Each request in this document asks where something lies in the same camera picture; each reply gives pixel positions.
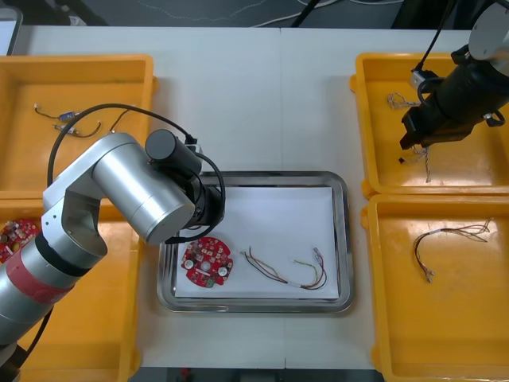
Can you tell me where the yellow-orange plastic bin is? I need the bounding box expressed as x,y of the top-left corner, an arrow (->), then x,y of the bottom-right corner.
0,54 -> 158,200
0,190 -> 143,382
349,52 -> 509,197
360,193 -> 509,382

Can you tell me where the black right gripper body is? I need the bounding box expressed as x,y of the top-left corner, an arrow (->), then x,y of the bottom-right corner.
400,102 -> 479,146

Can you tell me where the grey rimmed white panel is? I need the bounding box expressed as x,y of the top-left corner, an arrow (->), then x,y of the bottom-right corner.
0,6 -> 24,57

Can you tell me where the steel tray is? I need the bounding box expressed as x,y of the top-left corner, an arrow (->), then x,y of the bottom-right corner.
156,170 -> 355,315

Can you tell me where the multicolour wire harness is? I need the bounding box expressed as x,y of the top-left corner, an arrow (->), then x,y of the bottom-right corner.
237,245 -> 328,290
413,217 -> 495,284

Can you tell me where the round red circuit board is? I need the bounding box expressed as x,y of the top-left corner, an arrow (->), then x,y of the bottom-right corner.
181,236 -> 234,288
0,217 -> 41,264

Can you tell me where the blue-white twisted wire harness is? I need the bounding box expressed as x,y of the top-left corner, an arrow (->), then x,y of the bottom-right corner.
386,92 -> 422,111
397,143 -> 434,184

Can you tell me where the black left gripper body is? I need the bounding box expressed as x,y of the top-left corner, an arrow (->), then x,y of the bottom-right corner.
186,206 -> 223,240

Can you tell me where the white cable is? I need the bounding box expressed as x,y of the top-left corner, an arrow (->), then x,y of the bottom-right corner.
252,0 -> 333,28

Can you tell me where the blue label metal solenoid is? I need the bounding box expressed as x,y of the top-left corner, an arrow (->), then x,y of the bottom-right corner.
33,103 -> 80,121

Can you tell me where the black cable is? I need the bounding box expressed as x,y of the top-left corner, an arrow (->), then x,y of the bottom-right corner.
289,0 -> 321,28

